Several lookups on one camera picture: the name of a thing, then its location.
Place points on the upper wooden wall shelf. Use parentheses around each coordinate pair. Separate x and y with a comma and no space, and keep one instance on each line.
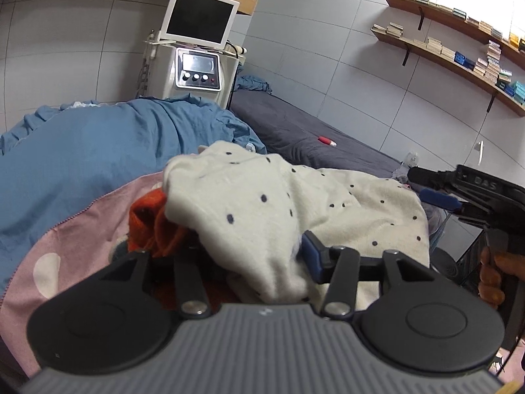
(454,19)

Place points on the orange folded sweater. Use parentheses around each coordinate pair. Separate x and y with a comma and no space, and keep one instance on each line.
(150,230)

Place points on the right hand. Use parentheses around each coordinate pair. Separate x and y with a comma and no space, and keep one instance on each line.
(493,266)

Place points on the white machine with monitor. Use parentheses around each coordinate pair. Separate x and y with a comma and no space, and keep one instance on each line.
(192,53)

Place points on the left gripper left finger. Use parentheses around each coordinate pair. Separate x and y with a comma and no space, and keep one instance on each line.
(192,300)

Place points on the white gooseneck lamp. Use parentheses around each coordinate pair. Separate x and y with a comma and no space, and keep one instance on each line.
(479,148)

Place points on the wooden wall shelf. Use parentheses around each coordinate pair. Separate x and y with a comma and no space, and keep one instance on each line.
(454,19)
(411,48)

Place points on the dark grey side bed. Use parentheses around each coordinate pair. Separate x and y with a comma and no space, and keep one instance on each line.
(293,133)

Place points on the blue quilt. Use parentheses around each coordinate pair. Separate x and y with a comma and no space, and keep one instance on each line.
(57,161)

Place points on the pink dotted bed blanket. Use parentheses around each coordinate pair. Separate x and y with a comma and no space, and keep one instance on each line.
(65,255)

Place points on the blue clothing on bed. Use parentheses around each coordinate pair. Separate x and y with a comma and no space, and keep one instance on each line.
(252,83)

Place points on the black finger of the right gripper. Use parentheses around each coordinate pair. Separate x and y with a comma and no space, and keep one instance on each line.
(436,180)

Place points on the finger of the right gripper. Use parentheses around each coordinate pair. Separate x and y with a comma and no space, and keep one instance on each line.
(441,200)

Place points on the lower wooden wall shelf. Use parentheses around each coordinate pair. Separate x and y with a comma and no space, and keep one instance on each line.
(411,48)

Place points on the red small object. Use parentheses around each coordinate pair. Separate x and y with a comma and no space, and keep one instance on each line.
(327,141)

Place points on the cream polka dot garment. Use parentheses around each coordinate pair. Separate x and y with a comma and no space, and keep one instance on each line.
(250,212)

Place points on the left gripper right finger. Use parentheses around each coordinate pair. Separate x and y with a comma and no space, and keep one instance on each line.
(341,268)

